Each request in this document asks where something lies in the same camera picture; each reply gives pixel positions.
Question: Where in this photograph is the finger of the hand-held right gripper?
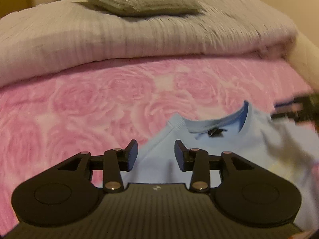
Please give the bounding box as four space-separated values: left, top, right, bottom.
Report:
270 93 319 124

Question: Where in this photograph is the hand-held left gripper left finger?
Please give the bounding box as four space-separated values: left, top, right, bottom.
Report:
58 139 138 194

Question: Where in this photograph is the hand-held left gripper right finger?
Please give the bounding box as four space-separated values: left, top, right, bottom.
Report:
174 139 256 193

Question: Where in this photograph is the light blue shirt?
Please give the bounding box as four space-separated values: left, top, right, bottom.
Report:
121 100 319 232

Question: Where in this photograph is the long white pillow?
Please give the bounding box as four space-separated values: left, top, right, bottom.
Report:
287 30 319 92

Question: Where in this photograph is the pink floral blanket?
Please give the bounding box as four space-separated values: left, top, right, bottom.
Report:
0 57 317 229

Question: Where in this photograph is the striped lilac quilt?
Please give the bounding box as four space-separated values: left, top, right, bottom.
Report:
0 0 299 87

